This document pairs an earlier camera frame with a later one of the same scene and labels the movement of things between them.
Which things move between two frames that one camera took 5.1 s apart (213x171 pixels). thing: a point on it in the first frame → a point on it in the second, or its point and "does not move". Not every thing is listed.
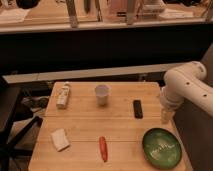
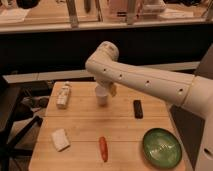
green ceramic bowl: (162, 147) does not move
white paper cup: (102, 94) does not move
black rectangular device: (137, 109) does not move
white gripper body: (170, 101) → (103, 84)
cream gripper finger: (166, 116) → (113, 90)
